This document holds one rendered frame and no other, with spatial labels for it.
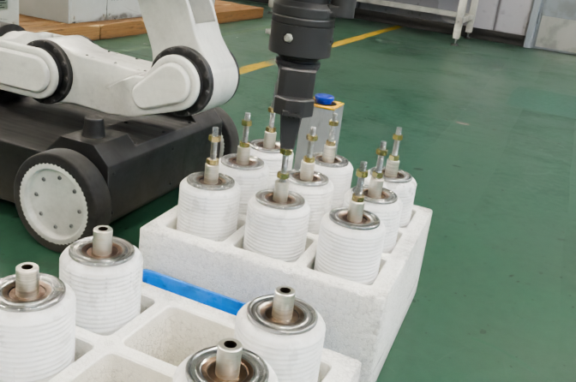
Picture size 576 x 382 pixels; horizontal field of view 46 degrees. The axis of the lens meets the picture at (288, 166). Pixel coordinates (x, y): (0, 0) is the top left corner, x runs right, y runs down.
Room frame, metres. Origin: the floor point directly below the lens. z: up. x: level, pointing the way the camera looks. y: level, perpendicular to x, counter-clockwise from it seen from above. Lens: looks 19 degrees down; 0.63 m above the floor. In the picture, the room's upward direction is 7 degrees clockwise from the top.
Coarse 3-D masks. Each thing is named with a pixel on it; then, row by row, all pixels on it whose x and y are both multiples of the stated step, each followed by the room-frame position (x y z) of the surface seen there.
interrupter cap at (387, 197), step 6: (366, 186) 1.06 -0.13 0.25; (354, 192) 1.02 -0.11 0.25; (366, 192) 1.03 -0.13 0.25; (384, 192) 1.04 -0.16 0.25; (390, 192) 1.04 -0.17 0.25; (366, 198) 1.00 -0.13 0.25; (372, 198) 1.01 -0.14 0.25; (378, 198) 1.01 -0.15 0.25; (384, 198) 1.01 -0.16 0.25; (390, 198) 1.01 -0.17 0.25; (396, 198) 1.01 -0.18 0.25; (384, 204) 0.99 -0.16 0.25
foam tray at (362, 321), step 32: (160, 224) 0.96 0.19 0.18; (416, 224) 1.10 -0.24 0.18; (160, 256) 0.93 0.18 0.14; (192, 256) 0.91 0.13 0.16; (224, 256) 0.90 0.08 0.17; (256, 256) 0.90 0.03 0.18; (384, 256) 0.95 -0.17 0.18; (416, 256) 1.07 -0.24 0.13; (224, 288) 0.89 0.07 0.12; (256, 288) 0.88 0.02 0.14; (320, 288) 0.85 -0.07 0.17; (352, 288) 0.84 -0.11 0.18; (384, 288) 0.85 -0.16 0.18; (416, 288) 1.17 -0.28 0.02; (352, 320) 0.83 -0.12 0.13; (384, 320) 0.85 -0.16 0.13; (352, 352) 0.83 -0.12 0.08; (384, 352) 0.91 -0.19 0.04
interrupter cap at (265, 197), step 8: (264, 192) 0.97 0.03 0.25; (272, 192) 0.97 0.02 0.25; (288, 192) 0.98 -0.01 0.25; (256, 200) 0.94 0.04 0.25; (264, 200) 0.93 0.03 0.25; (272, 200) 0.94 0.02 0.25; (288, 200) 0.95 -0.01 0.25; (296, 200) 0.95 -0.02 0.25; (304, 200) 0.95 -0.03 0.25; (280, 208) 0.91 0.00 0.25; (288, 208) 0.92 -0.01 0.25; (296, 208) 0.92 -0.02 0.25
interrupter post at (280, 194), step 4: (276, 180) 0.95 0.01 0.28; (276, 184) 0.94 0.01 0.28; (280, 184) 0.94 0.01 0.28; (284, 184) 0.94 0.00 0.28; (288, 184) 0.95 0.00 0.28; (276, 188) 0.94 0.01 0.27; (280, 188) 0.94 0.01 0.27; (284, 188) 0.94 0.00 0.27; (288, 188) 0.95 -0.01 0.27; (276, 192) 0.94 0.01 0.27; (280, 192) 0.94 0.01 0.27; (284, 192) 0.94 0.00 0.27; (276, 196) 0.94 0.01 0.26; (280, 196) 0.94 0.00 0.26; (284, 196) 0.94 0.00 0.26; (276, 200) 0.94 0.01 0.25; (280, 200) 0.94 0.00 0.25; (284, 200) 0.94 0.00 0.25
